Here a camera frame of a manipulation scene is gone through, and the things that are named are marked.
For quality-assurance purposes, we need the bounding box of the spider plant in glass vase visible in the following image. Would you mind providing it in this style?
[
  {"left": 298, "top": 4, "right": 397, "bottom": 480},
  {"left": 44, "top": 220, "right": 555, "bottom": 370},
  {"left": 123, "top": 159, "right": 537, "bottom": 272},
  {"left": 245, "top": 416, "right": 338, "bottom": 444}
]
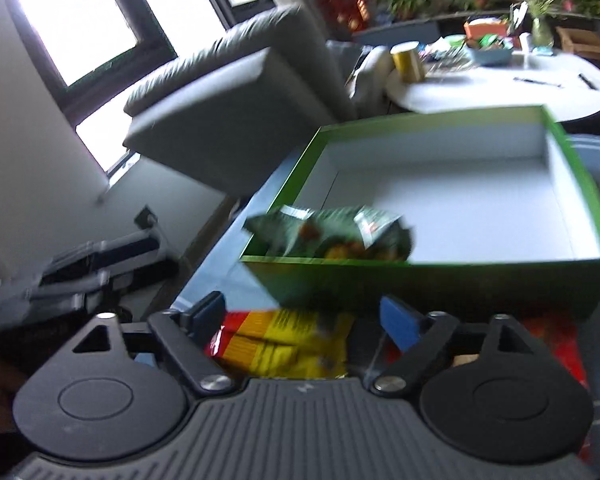
[{"left": 510, "top": 0, "right": 562, "bottom": 49}]

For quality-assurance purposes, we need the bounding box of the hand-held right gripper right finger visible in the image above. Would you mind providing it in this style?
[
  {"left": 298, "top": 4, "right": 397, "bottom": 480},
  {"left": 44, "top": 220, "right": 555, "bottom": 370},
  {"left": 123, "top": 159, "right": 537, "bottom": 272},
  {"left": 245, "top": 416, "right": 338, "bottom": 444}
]
[{"left": 370, "top": 295, "right": 548, "bottom": 395}]

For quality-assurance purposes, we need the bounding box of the white cloth bag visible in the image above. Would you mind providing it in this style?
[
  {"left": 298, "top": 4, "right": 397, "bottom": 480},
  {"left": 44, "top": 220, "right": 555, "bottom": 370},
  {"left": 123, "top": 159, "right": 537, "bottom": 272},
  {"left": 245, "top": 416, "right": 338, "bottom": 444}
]
[{"left": 349, "top": 46, "right": 397, "bottom": 107}]

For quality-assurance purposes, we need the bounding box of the brown cardboard box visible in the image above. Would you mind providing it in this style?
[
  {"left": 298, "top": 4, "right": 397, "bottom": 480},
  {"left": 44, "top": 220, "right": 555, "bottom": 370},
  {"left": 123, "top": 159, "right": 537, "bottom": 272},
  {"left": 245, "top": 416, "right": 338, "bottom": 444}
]
[{"left": 555, "top": 26, "right": 600, "bottom": 62}]

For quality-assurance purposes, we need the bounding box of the dark blurred object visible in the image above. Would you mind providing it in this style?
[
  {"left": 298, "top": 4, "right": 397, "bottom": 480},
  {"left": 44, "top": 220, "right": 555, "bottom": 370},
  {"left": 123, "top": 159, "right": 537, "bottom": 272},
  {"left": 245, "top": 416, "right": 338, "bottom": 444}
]
[{"left": 0, "top": 231, "right": 162, "bottom": 332}]

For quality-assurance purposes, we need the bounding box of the blue basket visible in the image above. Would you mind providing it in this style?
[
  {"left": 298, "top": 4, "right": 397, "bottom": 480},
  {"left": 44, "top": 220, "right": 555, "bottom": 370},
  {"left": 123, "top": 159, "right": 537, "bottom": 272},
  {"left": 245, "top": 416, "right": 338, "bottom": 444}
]
[{"left": 464, "top": 35, "right": 517, "bottom": 67}]

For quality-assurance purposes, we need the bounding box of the round white table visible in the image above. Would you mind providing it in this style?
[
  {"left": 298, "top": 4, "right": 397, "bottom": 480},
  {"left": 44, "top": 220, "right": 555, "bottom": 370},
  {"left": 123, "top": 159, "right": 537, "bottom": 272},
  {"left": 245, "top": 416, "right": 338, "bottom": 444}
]
[{"left": 385, "top": 49, "right": 600, "bottom": 122}]

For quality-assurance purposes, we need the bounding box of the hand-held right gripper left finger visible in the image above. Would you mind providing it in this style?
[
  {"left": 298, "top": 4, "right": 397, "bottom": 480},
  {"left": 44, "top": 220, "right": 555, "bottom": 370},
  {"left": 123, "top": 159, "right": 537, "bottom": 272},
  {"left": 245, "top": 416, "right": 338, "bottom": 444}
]
[{"left": 72, "top": 291, "right": 234, "bottom": 395}]

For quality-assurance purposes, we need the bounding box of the green snack packet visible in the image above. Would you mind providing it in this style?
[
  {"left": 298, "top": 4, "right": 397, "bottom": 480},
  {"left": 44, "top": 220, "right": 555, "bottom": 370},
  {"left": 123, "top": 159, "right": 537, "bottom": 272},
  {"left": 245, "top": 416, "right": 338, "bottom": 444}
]
[{"left": 245, "top": 205, "right": 415, "bottom": 262}]

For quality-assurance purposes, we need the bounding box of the green cardboard box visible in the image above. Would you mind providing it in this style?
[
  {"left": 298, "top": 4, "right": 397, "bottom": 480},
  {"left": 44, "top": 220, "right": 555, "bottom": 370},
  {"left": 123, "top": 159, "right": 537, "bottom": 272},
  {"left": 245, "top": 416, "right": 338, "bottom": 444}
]
[{"left": 239, "top": 105, "right": 600, "bottom": 322}]

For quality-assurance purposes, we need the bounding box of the yellow and red snack packet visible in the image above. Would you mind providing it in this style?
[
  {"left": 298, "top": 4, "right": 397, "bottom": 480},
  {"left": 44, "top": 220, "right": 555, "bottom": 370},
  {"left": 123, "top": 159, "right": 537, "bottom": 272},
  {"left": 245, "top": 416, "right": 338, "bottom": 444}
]
[{"left": 207, "top": 309, "right": 356, "bottom": 379}]

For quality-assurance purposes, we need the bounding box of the gold can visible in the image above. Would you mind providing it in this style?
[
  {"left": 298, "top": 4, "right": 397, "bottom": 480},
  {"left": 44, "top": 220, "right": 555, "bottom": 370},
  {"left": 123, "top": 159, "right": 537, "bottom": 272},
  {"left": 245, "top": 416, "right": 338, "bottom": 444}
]
[{"left": 390, "top": 42, "right": 427, "bottom": 84}]

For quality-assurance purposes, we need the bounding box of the red flower decoration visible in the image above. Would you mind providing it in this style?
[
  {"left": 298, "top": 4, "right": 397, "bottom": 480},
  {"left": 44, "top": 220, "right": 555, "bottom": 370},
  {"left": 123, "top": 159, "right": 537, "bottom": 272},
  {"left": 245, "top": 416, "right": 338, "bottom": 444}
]
[{"left": 319, "top": 0, "right": 377, "bottom": 32}]

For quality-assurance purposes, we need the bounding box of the grey armchair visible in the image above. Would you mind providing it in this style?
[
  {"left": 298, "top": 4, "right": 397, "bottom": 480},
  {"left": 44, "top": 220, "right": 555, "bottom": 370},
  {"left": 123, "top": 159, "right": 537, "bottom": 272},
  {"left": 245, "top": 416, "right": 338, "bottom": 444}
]
[{"left": 122, "top": 5, "right": 357, "bottom": 197}]

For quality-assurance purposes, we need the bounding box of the blue checked tablecloth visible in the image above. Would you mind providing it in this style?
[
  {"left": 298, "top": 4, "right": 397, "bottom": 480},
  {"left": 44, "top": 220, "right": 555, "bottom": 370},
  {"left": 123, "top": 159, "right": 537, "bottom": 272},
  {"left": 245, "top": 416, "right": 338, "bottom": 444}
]
[{"left": 170, "top": 132, "right": 600, "bottom": 480}]

